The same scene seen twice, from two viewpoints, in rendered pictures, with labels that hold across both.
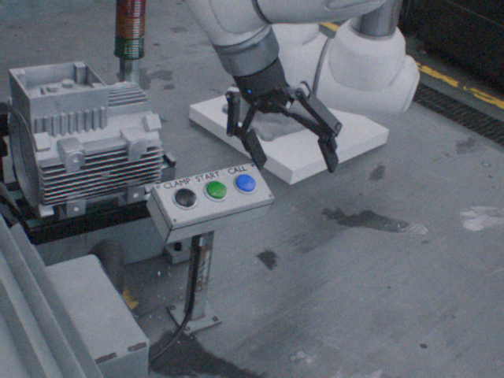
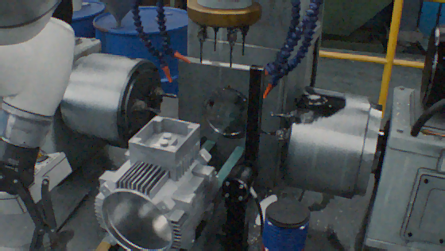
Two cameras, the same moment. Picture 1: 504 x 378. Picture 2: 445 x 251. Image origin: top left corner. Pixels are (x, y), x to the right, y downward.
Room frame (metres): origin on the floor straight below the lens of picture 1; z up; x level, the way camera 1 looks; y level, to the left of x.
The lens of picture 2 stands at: (1.68, -0.05, 1.60)
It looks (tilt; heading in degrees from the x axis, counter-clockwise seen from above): 28 degrees down; 146
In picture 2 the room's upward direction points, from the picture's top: 2 degrees clockwise
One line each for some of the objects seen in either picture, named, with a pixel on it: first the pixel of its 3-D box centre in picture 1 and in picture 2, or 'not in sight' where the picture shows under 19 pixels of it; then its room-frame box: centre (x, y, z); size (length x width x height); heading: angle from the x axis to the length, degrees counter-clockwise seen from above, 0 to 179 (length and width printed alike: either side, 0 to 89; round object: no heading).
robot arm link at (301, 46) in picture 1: (284, 56); not in sight; (1.50, -0.03, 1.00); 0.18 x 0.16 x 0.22; 77
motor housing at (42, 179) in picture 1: (84, 147); (158, 197); (0.95, 0.28, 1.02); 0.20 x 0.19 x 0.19; 127
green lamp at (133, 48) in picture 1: (129, 43); not in sight; (1.31, 0.30, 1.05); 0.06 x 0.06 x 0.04
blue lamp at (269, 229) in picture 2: not in sight; (285, 229); (1.31, 0.30, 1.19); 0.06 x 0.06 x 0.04
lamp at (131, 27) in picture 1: (130, 22); not in sight; (1.31, 0.30, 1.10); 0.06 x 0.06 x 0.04
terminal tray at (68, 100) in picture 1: (59, 99); (165, 148); (0.92, 0.32, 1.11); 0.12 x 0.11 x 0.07; 127
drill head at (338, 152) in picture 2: not in sight; (344, 144); (1.01, 0.75, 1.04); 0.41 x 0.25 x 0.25; 38
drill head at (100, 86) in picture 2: not in sight; (98, 97); (0.46, 0.33, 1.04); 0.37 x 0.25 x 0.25; 38
